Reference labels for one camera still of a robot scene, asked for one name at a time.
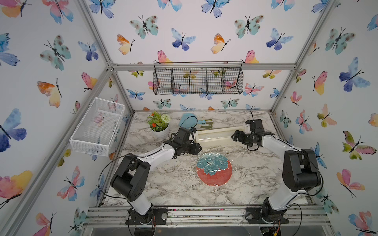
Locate red plate with teal flower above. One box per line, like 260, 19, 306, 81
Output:
196, 152, 232, 187

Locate clear plastic wrap sheet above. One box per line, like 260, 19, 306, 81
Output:
195, 146, 234, 188

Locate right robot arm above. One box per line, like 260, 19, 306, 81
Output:
231, 120, 323, 224

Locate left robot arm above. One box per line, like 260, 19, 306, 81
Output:
110, 127, 202, 225

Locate teal hand mirror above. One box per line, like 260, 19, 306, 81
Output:
179, 113, 206, 129

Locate potted plant in white pot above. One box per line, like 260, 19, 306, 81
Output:
147, 111, 171, 138

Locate black wire wall basket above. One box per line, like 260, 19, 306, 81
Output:
149, 62, 244, 95

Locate white mesh wall basket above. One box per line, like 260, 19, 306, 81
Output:
69, 97, 125, 156

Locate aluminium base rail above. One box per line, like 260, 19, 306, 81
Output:
84, 205, 331, 228

